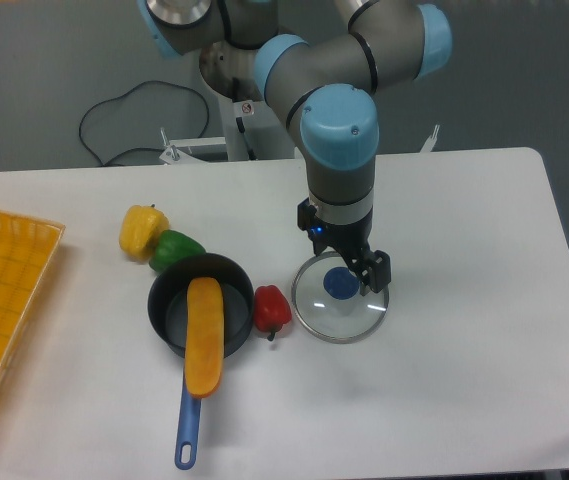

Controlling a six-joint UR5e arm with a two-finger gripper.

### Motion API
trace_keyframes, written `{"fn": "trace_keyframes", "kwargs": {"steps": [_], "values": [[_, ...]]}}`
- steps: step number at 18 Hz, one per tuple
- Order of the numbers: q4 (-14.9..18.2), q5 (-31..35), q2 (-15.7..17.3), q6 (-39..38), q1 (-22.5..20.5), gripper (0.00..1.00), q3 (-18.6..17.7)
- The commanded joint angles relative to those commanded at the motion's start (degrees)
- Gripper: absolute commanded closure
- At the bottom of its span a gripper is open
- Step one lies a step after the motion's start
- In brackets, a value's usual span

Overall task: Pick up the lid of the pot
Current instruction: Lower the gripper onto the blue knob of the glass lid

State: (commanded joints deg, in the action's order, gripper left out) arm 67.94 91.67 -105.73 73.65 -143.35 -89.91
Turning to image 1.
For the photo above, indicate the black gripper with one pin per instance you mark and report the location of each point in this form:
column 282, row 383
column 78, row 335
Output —
column 351, row 242

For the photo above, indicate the glass pot lid blue knob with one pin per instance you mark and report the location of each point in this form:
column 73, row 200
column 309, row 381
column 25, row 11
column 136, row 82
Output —
column 332, row 304

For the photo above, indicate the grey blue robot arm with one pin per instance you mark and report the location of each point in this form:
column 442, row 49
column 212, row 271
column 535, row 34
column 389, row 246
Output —
column 323, row 97

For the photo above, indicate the red bell pepper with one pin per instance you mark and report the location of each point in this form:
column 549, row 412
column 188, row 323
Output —
column 271, row 310

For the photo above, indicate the long orange bread loaf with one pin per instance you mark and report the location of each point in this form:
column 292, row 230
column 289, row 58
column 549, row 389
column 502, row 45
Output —
column 204, row 351

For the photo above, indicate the green bell pepper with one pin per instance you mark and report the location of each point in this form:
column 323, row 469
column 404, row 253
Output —
column 172, row 247

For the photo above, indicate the yellow bell pepper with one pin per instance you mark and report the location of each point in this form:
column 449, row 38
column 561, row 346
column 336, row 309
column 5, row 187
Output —
column 140, row 230

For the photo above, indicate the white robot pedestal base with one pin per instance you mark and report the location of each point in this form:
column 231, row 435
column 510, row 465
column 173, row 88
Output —
column 251, row 130

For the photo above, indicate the dark pot blue handle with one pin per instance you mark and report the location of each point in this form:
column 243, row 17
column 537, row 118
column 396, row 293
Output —
column 167, row 311

